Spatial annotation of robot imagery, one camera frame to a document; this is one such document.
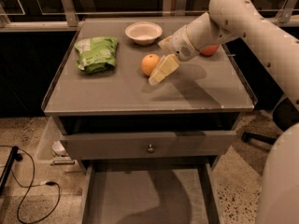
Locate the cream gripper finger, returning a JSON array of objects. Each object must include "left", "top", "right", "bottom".
[
  {"left": 149, "top": 54, "right": 179, "bottom": 86},
  {"left": 158, "top": 35, "right": 172, "bottom": 50}
]

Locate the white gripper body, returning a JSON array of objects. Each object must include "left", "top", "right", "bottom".
[{"left": 165, "top": 27, "right": 199, "bottom": 62}]

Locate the orange fruit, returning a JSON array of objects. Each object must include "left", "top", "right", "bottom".
[{"left": 141, "top": 54, "right": 160, "bottom": 77}]

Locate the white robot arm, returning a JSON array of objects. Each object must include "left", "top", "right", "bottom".
[{"left": 149, "top": 0, "right": 299, "bottom": 224}]

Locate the grey drawer cabinet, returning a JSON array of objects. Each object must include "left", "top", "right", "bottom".
[{"left": 41, "top": 15, "right": 258, "bottom": 173}]

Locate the round metal drawer knob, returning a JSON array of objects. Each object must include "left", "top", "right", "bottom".
[{"left": 147, "top": 144, "right": 155, "bottom": 154}]

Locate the grey top drawer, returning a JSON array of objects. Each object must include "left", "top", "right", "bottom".
[{"left": 60, "top": 131, "right": 236, "bottom": 161}]

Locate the grey open middle drawer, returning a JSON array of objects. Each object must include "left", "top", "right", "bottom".
[{"left": 78, "top": 163, "right": 225, "bottom": 224}]

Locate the white paper bowl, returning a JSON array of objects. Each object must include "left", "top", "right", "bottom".
[{"left": 125, "top": 21, "right": 163, "bottom": 46}]

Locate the red apple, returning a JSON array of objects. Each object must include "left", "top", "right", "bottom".
[{"left": 200, "top": 45, "right": 220, "bottom": 57}]

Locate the green chip bag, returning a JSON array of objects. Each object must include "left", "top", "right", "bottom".
[{"left": 75, "top": 36, "right": 118, "bottom": 74}]

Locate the metal window railing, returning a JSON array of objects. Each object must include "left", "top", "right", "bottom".
[{"left": 0, "top": 0, "right": 299, "bottom": 32}]

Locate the black office chair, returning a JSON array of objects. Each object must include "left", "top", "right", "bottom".
[{"left": 241, "top": 96, "right": 299, "bottom": 145}]

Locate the black bar on floor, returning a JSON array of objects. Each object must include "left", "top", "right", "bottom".
[{"left": 0, "top": 146, "right": 19, "bottom": 195}]

